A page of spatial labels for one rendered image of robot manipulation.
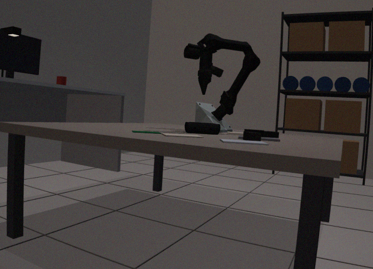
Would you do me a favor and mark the dark grey rocker switch panel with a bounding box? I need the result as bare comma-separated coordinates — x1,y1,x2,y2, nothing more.
185,122,221,135

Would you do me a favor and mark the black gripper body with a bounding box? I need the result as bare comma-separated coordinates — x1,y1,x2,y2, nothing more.
198,60,212,78

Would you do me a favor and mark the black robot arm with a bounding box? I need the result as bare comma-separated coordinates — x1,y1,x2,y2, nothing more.
184,33,261,121

